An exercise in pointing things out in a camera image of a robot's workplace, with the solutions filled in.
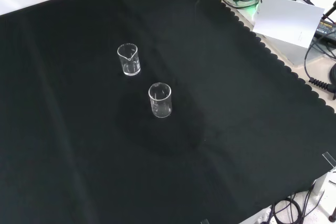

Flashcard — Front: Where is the white power strip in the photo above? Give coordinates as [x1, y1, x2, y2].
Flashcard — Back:
[237, 205, 274, 224]

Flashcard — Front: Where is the black coiled cable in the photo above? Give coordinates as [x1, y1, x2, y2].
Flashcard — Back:
[303, 34, 336, 93]

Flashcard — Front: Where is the grey board stand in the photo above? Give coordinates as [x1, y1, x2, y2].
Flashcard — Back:
[258, 34, 316, 66]

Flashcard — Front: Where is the black tripod leg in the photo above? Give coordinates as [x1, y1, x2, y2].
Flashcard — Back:
[322, 1, 336, 20]

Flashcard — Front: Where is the black bench cloth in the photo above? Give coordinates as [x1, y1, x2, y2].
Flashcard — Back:
[0, 0, 336, 224]

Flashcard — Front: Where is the white metal bracket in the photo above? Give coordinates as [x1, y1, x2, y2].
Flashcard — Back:
[311, 167, 336, 218]

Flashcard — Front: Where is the black power adapter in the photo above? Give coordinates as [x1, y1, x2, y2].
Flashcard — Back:
[314, 17, 336, 43]

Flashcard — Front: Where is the pale board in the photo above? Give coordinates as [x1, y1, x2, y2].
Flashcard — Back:
[252, 0, 326, 49]

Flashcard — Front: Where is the clear glass beaker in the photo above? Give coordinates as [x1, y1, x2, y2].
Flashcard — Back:
[148, 82, 173, 119]
[117, 42, 142, 77]

